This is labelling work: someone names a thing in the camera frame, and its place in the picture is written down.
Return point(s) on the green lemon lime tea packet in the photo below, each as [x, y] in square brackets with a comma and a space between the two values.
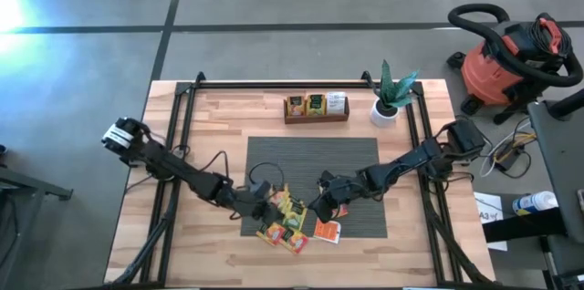
[315, 104]
[295, 214]

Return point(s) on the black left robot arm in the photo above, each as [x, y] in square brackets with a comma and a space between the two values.
[173, 164]

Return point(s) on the black floor stand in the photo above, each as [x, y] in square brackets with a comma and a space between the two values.
[32, 186]

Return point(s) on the dark grey woven placemat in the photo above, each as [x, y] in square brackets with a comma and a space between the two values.
[310, 158]

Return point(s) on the orange black shop vacuum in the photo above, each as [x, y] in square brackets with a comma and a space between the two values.
[497, 71]

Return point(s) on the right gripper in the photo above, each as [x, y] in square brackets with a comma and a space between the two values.
[342, 187]

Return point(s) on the white paper sheet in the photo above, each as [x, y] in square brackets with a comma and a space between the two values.
[488, 203]

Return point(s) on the white spray can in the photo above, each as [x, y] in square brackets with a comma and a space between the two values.
[536, 202]

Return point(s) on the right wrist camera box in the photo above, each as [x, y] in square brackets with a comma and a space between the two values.
[326, 176]

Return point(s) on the brown wooden tea organizer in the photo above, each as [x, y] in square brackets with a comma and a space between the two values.
[315, 119]

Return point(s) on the mango tea sachet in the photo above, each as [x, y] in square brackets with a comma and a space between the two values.
[294, 241]

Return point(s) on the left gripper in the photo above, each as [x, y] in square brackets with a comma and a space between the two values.
[251, 205]

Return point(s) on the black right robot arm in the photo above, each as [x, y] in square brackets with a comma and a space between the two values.
[410, 160]

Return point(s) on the black power adapter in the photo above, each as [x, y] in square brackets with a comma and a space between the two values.
[508, 158]

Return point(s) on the green plant in white pot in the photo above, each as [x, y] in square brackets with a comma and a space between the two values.
[383, 117]

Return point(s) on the red peach tea packet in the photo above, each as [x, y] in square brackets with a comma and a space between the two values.
[295, 105]
[278, 198]
[342, 210]
[271, 234]

